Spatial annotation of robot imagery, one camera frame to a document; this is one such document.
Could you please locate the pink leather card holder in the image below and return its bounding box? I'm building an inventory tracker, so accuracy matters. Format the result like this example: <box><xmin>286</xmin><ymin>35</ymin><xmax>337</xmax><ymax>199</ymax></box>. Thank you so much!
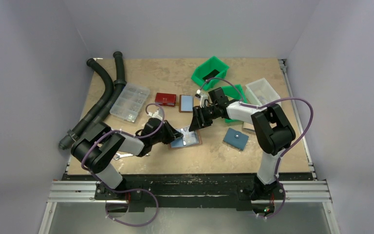
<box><xmin>169</xmin><ymin>126</ymin><xmax>202</xmax><ymax>150</ymax></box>

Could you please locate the black VIP card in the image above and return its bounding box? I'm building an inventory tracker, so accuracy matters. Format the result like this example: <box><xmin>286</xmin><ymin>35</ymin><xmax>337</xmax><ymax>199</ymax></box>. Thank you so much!
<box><xmin>203</xmin><ymin>69</ymin><xmax>220</xmax><ymax>81</ymax></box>

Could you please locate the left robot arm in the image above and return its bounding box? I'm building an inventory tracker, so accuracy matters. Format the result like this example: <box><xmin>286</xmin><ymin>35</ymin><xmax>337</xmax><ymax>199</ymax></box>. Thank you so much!
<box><xmin>71</xmin><ymin>117</ymin><xmax>183</xmax><ymax>191</ymax></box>

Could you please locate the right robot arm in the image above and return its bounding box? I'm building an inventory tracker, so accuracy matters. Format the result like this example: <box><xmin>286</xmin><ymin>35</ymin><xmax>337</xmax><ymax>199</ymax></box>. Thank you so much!
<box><xmin>189</xmin><ymin>88</ymin><xmax>296</xmax><ymax>185</ymax></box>

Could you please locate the brown open card holder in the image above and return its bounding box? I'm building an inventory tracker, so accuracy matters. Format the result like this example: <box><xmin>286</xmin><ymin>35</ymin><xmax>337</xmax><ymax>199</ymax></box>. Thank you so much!
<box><xmin>179</xmin><ymin>95</ymin><xmax>194</xmax><ymax>113</ymax></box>

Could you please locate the red leather card holder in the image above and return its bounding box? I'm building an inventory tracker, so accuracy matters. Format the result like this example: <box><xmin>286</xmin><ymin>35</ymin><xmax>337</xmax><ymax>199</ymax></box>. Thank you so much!
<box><xmin>154</xmin><ymin>93</ymin><xmax>177</xmax><ymax>107</ymax></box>

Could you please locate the blue leather card holder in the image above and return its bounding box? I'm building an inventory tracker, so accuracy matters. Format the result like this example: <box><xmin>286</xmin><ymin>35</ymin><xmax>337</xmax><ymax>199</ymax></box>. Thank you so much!
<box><xmin>223</xmin><ymin>128</ymin><xmax>249</xmax><ymax>151</ymax></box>

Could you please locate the cream leather card holder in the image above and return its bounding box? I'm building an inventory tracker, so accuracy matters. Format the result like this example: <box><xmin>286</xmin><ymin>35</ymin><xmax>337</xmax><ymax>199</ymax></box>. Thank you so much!
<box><xmin>242</xmin><ymin>122</ymin><xmax>255</xmax><ymax>133</ymax></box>

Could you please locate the clear plastic organizer box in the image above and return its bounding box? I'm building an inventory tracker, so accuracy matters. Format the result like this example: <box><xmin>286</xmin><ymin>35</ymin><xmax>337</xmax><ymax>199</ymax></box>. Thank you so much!
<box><xmin>110</xmin><ymin>83</ymin><xmax>150</xmax><ymax>122</ymax></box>

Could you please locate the small green plastic bin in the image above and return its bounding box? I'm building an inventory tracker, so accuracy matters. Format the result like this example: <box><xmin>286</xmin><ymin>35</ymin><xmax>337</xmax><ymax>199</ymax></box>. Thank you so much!
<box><xmin>221</xmin><ymin>84</ymin><xmax>250</xmax><ymax>124</ymax></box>

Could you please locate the silver wrench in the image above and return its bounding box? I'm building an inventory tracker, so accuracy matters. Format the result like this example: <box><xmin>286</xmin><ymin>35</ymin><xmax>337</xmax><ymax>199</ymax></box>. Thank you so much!
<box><xmin>113</xmin><ymin>153</ymin><xmax>141</xmax><ymax>160</ymax></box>

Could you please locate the clear white plastic bin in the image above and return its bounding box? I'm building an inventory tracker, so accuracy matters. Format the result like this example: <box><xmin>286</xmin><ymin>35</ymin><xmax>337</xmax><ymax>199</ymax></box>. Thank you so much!
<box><xmin>244</xmin><ymin>78</ymin><xmax>281</xmax><ymax>106</ymax></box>

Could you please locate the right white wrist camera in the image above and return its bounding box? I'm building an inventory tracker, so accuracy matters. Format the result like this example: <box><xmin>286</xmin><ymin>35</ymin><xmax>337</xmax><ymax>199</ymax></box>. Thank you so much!
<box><xmin>194</xmin><ymin>89</ymin><xmax>209</xmax><ymax>107</ymax></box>

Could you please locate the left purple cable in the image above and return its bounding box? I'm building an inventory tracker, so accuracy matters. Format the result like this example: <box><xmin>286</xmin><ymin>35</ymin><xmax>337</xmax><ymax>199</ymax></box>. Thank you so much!
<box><xmin>80</xmin><ymin>103</ymin><xmax>166</xmax><ymax>228</ymax></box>

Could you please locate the purple cable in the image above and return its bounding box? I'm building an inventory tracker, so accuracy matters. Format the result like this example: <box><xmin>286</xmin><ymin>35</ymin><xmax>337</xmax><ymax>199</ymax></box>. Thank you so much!
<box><xmin>80</xmin><ymin>103</ymin><xmax>166</xmax><ymax>228</ymax></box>
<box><xmin>199</xmin><ymin>77</ymin><xmax>314</xmax><ymax>220</ymax></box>

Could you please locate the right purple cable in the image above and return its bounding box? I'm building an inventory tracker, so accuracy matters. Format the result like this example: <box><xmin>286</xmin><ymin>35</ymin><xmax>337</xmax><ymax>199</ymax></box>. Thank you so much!
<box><xmin>199</xmin><ymin>77</ymin><xmax>314</xmax><ymax>220</ymax></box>

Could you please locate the right black corrugated hose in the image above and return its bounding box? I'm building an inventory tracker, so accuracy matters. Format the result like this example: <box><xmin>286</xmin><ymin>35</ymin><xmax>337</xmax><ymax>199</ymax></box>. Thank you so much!
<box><xmin>79</xmin><ymin>51</ymin><xmax>127</xmax><ymax>142</ymax></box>

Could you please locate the black corrugated hose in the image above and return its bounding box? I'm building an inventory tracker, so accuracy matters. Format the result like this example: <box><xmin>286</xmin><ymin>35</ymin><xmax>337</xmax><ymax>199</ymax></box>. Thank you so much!
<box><xmin>58</xmin><ymin>58</ymin><xmax>114</xmax><ymax>151</ymax></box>
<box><xmin>79</xmin><ymin>51</ymin><xmax>127</xmax><ymax>142</ymax></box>

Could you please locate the left black corrugated hose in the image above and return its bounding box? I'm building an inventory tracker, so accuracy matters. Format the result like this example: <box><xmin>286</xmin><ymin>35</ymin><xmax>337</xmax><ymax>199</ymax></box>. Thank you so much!
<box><xmin>58</xmin><ymin>58</ymin><xmax>114</xmax><ymax>151</ymax></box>

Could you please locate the aluminium frame rail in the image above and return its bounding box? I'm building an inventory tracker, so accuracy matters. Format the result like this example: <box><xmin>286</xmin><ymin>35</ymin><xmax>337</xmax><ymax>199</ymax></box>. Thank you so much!
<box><xmin>38</xmin><ymin>180</ymin><xmax>96</xmax><ymax>234</ymax></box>

